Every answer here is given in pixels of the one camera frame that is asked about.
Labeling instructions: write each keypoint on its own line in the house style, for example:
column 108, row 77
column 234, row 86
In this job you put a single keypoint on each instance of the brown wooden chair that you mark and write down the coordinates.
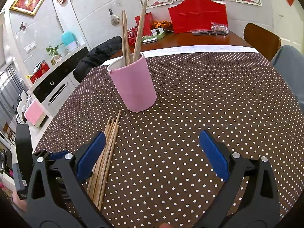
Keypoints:
column 261, row 39

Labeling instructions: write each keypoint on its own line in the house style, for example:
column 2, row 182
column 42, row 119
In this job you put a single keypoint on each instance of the orange snack pile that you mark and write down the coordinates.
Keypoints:
column 161, row 24

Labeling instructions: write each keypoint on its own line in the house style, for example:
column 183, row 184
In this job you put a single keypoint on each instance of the clear plastic packet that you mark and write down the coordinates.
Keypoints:
column 220, row 28

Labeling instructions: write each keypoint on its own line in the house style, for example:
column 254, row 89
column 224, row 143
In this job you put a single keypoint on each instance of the brown polka-dot tablecloth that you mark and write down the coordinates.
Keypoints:
column 190, row 95

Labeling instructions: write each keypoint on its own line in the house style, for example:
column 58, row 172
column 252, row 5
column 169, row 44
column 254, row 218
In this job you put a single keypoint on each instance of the pink cylindrical cup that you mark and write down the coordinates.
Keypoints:
column 133, row 85

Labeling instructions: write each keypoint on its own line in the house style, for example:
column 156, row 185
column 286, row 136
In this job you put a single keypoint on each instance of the grey garment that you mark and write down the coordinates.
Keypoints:
column 288, row 59

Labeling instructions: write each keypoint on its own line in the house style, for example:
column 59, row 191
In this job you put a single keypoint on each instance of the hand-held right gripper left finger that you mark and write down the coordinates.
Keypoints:
column 91, row 156

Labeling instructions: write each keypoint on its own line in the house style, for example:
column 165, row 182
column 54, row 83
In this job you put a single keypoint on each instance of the black jacket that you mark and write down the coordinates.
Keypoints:
column 97, row 54

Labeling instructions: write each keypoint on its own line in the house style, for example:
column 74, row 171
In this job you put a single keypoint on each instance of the white double wall switch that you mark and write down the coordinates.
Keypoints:
column 30, row 46

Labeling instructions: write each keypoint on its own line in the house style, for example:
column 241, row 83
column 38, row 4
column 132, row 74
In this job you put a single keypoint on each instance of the white and black sideboard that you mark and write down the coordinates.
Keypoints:
column 57, row 80

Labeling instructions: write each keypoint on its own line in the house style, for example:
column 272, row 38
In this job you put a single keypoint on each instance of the hanging keyring ornament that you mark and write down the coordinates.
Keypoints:
column 114, row 19

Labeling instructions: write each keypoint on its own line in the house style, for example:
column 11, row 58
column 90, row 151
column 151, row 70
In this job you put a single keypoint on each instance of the teal humidifier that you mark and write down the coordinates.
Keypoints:
column 68, row 39

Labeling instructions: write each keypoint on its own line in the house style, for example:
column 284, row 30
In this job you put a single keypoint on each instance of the small potted plant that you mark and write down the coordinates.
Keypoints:
column 54, row 52

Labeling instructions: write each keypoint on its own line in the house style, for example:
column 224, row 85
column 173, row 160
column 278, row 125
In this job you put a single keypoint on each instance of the small white device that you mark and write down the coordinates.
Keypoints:
column 149, row 40

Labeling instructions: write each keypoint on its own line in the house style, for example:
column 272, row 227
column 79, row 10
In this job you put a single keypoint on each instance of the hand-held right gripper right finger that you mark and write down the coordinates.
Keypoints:
column 215, row 156

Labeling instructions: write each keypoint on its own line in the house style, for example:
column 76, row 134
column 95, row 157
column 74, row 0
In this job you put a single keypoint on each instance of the large red gift bag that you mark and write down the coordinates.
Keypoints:
column 197, row 14

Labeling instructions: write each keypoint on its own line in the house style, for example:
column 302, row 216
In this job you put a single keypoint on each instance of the red box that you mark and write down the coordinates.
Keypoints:
column 40, row 72

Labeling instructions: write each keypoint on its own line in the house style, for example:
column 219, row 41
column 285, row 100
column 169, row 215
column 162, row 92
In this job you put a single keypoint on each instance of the red soda can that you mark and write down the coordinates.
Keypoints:
column 131, row 38
column 133, row 29

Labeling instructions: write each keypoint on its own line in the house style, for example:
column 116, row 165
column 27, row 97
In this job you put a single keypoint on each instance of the green tray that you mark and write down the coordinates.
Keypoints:
column 159, row 33

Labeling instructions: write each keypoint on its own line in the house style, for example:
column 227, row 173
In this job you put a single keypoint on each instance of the white mug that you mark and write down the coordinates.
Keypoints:
column 73, row 45

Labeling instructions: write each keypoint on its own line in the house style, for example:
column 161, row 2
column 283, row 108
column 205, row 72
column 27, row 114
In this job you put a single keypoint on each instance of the person's left hand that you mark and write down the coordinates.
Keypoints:
column 19, row 203

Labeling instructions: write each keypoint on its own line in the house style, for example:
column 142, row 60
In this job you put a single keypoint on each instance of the pink cloth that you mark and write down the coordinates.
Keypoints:
column 33, row 111

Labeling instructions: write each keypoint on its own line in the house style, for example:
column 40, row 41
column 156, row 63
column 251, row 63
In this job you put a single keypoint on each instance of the butterfly wall decal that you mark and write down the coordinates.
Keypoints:
column 23, row 26

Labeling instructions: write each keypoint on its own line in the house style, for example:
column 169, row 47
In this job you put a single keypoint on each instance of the dark pens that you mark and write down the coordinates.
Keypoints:
column 201, row 32

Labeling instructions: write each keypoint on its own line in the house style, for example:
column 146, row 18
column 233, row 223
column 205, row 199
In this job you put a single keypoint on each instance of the person's right hand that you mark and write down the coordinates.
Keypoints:
column 165, row 225

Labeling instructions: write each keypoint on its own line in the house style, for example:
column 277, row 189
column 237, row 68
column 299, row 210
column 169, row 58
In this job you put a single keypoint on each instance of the brown wooden chopstick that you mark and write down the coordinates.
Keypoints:
column 123, row 38
column 127, row 40
column 140, row 30

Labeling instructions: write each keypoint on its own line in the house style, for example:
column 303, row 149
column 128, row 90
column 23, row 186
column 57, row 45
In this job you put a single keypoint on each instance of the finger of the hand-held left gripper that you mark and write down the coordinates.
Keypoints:
column 59, row 155

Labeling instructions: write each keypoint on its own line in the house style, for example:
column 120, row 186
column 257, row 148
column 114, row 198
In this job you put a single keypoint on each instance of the small red gift bag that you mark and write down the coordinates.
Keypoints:
column 146, row 22

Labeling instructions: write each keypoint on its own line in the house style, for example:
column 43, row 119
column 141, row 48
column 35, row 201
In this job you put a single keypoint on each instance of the white door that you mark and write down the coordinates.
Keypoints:
column 287, row 21

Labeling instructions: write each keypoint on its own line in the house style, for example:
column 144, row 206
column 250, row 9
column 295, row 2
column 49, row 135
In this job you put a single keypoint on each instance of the group of wooden chopsticks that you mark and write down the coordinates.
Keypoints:
column 106, row 152

